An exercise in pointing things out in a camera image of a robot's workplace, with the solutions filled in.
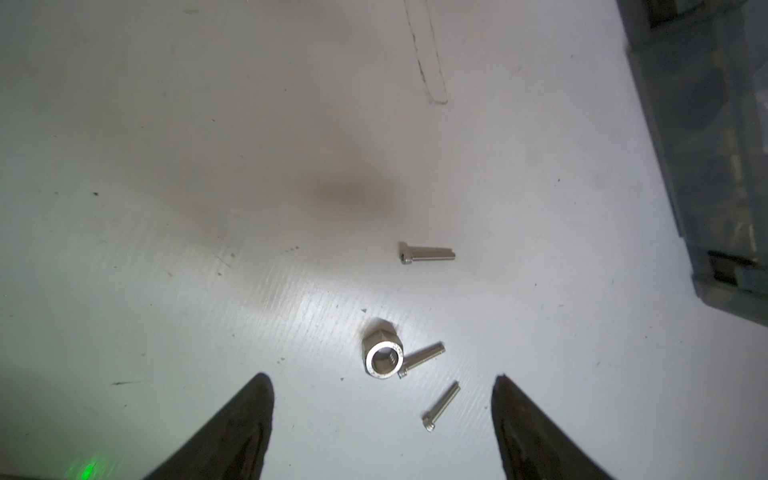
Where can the silver small bolt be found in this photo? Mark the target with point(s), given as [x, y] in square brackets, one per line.
[430, 418]

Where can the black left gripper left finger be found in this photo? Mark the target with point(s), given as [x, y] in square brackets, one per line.
[232, 444]

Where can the grey plastic organizer box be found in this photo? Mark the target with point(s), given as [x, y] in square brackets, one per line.
[700, 68]

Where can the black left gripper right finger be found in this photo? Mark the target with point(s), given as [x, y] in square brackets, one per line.
[531, 445]

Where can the small silver screw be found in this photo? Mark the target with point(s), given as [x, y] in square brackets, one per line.
[418, 358]
[409, 254]

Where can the pile of silver nuts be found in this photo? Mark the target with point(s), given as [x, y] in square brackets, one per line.
[382, 350]

